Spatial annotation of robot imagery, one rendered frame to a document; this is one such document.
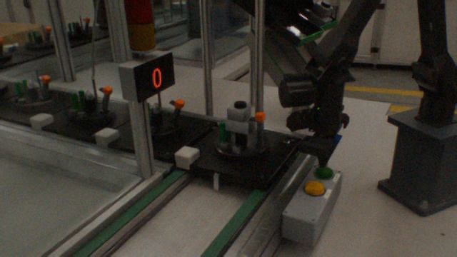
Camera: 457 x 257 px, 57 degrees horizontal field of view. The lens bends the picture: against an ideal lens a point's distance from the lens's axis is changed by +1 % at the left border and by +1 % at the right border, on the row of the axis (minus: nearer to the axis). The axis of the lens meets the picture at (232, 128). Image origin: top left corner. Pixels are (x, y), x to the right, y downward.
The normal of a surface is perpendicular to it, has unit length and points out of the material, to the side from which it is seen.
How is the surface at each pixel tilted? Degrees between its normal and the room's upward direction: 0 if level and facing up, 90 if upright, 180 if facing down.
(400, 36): 90
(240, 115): 90
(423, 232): 0
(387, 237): 0
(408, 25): 90
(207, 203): 0
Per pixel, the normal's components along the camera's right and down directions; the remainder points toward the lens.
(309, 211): -0.02, -0.90
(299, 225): -0.46, 0.39
